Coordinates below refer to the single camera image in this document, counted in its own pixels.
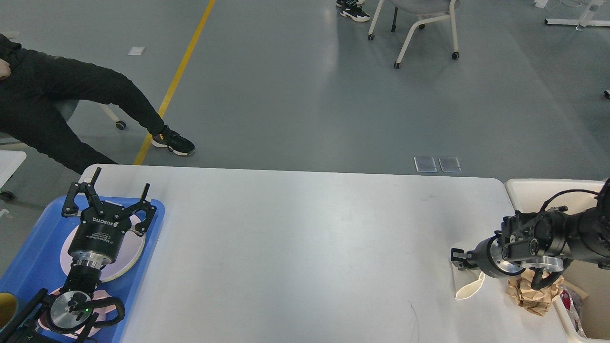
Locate floor socket cover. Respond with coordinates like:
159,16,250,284
438,156,462,173
414,156,438,173

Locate seated person in black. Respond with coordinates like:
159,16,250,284
0,36,165,174

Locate white stand base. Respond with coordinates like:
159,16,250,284
544,0,610,30

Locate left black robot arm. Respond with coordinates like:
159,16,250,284
1,168,164,343

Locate crushed red can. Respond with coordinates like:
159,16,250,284
560,289,580,332

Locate dark teal cup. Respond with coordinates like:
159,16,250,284
0,292,19,329

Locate white paper cup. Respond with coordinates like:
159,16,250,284
451,263,486,300

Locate left floor socket cover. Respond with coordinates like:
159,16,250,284
414,156,438,173

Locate blue plastic tray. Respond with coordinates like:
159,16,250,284
0,197,165,316

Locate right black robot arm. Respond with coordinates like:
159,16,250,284
450,182,610,290

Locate pink plate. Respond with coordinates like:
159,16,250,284
59,226,146,283

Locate crumpled brown paper scrap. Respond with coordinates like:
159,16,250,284
506,270,564,316

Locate white plastic bin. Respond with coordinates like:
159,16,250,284
505,179,610,343

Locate foil tray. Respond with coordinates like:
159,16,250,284
569,292,587,337

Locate black sneaker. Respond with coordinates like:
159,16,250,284
151,125,195,156

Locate brown paper bag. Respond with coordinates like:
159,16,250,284
562,280,589,300

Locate white frame office chair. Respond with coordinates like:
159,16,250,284
390,0,461,69

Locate right floor socket cover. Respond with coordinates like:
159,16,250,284
438,156,462,173

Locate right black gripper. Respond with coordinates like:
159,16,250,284
450,236,525,279

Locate black sneakers at top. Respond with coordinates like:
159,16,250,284
335,0,370,22

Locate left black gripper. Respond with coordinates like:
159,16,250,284
61,167,157,265

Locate white side table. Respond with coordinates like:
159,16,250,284
0,150,27,188

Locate light green plate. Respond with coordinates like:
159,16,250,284
114,243,146,282

